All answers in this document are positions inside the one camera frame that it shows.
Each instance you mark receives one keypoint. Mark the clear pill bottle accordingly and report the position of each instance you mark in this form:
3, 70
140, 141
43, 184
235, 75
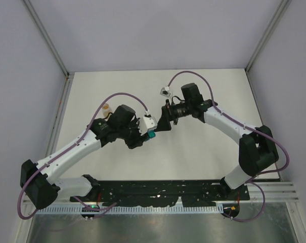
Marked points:
106, 111

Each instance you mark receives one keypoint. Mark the right aluminium frame post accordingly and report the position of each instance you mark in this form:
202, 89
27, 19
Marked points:
268, 32

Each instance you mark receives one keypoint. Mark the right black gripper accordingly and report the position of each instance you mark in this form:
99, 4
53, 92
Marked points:
164, 123

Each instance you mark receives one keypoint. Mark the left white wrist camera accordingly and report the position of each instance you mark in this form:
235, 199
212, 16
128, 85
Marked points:
147, 123

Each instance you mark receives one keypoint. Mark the white slotted cable duct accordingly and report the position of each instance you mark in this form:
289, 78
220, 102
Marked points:
177, 209

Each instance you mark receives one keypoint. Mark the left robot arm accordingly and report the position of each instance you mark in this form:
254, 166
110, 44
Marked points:
42, 180

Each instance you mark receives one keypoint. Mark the left aluminium frame post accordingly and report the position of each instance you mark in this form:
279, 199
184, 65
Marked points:
44, 34

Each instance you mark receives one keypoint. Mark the teal pill organizer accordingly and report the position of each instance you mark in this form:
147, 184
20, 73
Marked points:
150, 135

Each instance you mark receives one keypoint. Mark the aluminium frame post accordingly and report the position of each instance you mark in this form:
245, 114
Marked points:
44, 34
268, 32

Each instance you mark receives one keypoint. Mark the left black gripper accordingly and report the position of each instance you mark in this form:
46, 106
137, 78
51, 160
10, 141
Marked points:
139, 139

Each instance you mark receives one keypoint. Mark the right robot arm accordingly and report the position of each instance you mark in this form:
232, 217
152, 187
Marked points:
257, 151

